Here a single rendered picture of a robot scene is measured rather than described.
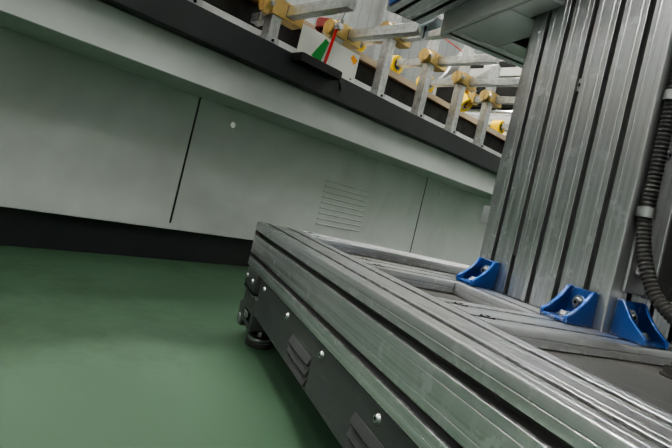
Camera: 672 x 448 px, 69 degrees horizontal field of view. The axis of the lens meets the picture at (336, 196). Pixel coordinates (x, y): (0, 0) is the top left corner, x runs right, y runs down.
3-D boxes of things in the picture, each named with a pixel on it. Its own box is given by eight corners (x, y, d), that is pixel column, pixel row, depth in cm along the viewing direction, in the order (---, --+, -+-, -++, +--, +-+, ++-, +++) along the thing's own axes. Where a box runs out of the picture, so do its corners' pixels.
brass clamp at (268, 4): (303, 28, 146) (307, 12, 146) (267, 8, 137) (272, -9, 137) (290, 30, 151) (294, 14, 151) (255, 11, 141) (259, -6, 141)
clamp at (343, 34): (359, 49, 164) (363, 34, 164) (331, 32, 155) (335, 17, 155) (347, 49, 168) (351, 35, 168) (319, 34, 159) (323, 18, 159)
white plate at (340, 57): (353, 84, 165) (360, 55, 165) (296, 55, 146) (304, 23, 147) (352, 84, 165) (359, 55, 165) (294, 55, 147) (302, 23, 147)
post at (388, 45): (381, 103, 177) (412, -26, 178) (375, 100, 175) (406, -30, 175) (374, 103, 180) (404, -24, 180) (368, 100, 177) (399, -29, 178)
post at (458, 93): (453, 138, 212) (479, 30, 213) (449, 136, 210) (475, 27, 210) (446, 137, 215) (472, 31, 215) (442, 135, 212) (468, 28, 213)
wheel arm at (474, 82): (527, 87, 197) (529, 78, 197) (523, 84, 195) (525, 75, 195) (426, 87, 233) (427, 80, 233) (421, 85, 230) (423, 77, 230)
